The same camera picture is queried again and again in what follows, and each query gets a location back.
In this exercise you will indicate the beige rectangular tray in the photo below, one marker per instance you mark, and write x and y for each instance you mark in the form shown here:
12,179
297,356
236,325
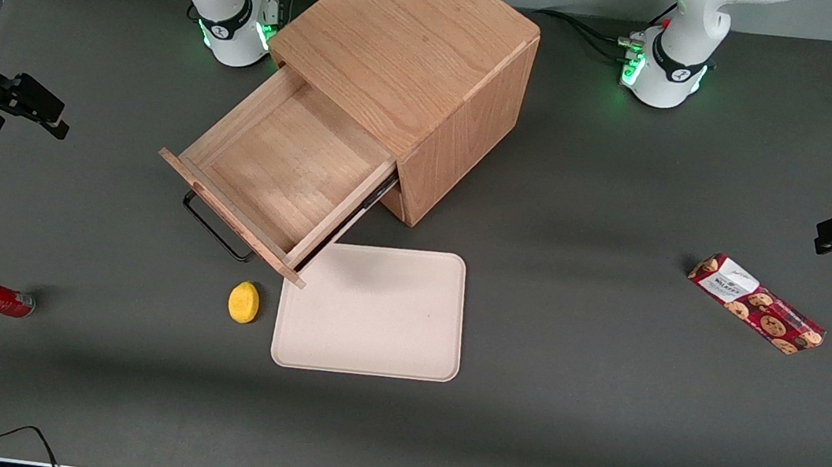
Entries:
382,317

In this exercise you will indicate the wooden drawer cabinet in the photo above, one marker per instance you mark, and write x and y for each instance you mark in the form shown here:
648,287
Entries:
425,28

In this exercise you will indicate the yellow lemon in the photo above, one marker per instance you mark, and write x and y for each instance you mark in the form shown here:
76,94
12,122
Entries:
243,302

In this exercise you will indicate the red cookie box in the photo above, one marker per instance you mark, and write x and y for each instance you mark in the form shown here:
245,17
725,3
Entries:
760,306

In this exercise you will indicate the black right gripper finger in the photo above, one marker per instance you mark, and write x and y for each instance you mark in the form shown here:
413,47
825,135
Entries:
37,119
36,98

